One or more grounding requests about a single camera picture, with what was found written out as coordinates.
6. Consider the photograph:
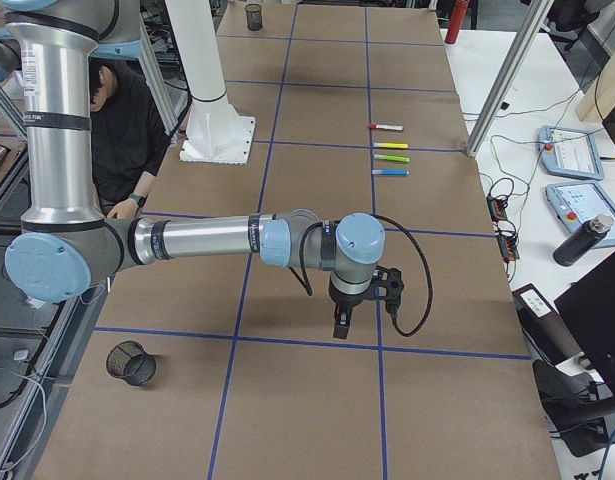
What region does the black monitor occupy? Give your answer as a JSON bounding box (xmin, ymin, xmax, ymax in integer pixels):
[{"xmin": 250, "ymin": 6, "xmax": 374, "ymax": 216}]
[{"xmin": 555, "ymin": 252, "xmax": 615, "ymax": 393}]

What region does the blue marker pen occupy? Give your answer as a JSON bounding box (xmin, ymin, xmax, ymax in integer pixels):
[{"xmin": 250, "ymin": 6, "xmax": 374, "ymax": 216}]
[{"xmin": 372, "ymin": 169, "xmax": 410, "ymax": 177}]

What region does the black orange connector box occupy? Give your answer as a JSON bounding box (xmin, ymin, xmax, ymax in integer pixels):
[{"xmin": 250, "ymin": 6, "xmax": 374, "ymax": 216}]
[{"xmin": 486, "ymin": 195, "xmax": 520, "ymax": 263}]

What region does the near black mesh pen cup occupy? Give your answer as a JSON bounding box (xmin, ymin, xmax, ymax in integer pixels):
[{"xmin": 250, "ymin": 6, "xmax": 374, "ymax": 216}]
[{"xmin": 106, "ymin": 340, "xmax": 157, "ymax": 386}]

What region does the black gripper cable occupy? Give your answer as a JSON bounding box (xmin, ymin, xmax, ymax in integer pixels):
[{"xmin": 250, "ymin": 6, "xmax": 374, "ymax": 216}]
[{"xmin": 291, "ymin": 214, "xmax": 434, "ymax": 337}]

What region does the far teach pendant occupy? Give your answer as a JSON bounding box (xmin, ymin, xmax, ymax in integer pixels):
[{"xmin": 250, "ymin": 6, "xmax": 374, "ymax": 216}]
[{"xmin": 537, "ymin": 125, "xmax": 604, "ymax": 180}]

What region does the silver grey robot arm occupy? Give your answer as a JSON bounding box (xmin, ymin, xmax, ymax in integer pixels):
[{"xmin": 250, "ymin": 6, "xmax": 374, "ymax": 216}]
[{"xmin": 4, "ymin": 1, "xmax": 387, "ymax": 339}]

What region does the red marker pen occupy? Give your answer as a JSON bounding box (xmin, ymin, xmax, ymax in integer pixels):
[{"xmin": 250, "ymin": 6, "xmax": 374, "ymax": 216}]
[{"xmin": 368, "ymin": 123, "xmax": 404, "ymax": 132}]

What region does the aluminium frame post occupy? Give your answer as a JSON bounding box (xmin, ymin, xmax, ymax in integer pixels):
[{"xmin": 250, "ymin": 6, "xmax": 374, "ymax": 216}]
[{"xmin": 465, "ymin": 0, "xmax": 554, "ymax": 157}]

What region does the yellow highlighter pen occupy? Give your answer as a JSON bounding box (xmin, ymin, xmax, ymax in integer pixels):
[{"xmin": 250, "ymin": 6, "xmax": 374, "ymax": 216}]
[{"xmin": 372, "ymin": 142, "xmax": 409, "ymax": 150}]

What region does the near teach pendant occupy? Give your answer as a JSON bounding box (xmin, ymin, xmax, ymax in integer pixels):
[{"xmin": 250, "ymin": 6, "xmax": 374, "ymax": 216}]
[{"xmin": 545, "ymin": 180, "xmax": 615, "ymax": 248}]

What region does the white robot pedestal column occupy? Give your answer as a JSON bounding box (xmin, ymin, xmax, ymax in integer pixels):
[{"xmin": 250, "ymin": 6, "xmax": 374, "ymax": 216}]
[{"xmin": 166, "ymin": 0, "xmax": 256, "ymax": 165}]

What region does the red water bottle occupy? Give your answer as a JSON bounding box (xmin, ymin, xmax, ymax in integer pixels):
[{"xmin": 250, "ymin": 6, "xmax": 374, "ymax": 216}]
[{"xmin": 444, "ymin": 0, "xmax": 470, "ymax": 45}]

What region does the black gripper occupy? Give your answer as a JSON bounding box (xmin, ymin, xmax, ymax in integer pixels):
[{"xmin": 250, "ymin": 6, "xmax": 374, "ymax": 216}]
[{"xmin": 328, "ymin": 282, "xmax": 365, "ymax": 339}]

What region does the brown box with label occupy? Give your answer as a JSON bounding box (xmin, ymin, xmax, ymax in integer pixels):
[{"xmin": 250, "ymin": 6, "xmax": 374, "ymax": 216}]
[{"xmin": 512, "ymin": 283, "xmax": 583, "ymax": 365}]

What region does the black water bottle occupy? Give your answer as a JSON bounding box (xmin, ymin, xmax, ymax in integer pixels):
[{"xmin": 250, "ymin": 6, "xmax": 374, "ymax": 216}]
[{"xmin": 552, "ymin": 214, "xmax": 614, "ymax": 267}]

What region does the teach pendant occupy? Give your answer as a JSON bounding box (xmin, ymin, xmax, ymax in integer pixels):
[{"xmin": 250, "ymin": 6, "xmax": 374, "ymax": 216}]
[
  {"xmin": 537, "ymin": 125, "xmax": 604, "ymax": 180},
  {"xmin": 545, "ymin": 180, "xmax": 615, "ymax": 248}
]

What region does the person in black hoodie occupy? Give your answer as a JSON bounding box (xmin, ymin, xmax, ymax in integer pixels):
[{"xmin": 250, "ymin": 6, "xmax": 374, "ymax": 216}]
[{"xmin": 89, "ymin": 58, "xmax": 170, "ymax": 219}]

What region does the far black mesh pen cup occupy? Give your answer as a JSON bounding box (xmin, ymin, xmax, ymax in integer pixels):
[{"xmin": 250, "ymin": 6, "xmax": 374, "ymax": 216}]
[{"xmin": 244, "ymin": 3, "xmax": 263, "ymax": 31}]

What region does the black mesh pen cup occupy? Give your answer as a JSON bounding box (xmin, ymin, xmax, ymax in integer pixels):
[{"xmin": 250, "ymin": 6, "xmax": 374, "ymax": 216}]
[
  {"xmin": 106, "ymin": 340, "xmax": 157, "ymax": 386},
  {"xmin": 244, "ymin": 3, "xmax": 263, "ymax": 31}
]

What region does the green highlighter pen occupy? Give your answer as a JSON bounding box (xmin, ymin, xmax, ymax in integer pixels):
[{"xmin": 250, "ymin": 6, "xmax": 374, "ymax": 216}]
[{"xmin": 373, "ymin": 154, "xmax": 410, "ymax": 164}]

